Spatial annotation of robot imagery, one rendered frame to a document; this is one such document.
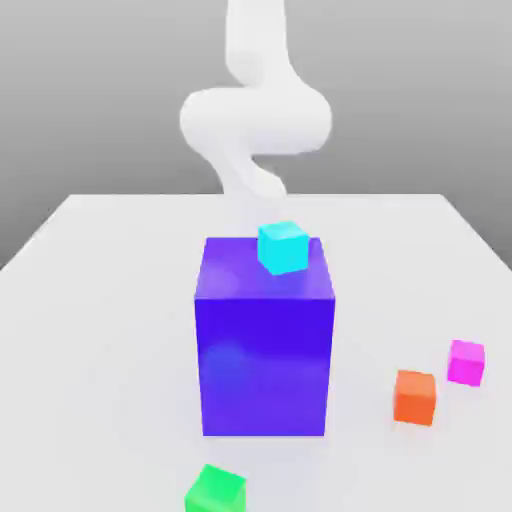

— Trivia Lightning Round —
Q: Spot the small cyan cube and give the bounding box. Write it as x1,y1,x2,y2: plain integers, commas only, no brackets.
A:
256,219,311,277

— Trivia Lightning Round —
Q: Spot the small orange cube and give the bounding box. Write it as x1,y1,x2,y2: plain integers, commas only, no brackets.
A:
392,369,438,428

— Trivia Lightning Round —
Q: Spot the small magenta cube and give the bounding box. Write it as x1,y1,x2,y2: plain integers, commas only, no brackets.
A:
446,338,487,388

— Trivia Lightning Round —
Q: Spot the small green cube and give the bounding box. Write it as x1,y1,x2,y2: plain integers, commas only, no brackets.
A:
183,463,248,512

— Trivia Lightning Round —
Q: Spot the large purple box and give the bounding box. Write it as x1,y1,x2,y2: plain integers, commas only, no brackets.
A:
193,236,336,438

